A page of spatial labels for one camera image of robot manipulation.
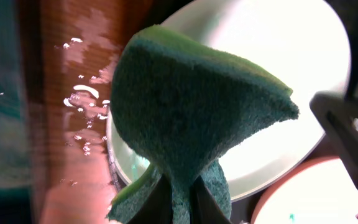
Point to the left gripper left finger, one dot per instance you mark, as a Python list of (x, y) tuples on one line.
[(157, 209)]

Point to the green sponge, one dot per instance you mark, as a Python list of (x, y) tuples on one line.
[(182, 106)]

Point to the green-stained plate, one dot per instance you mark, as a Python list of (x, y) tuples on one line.
[(302, 43)]

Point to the black rectangular sponge tray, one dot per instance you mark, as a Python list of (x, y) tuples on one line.
[(15, 177)]

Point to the front white stained plate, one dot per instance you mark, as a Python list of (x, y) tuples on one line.
[(319, 191)]

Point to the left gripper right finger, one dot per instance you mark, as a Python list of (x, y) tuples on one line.
[(204, 209)]

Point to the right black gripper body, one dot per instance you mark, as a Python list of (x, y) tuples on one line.
[(336, 115)]

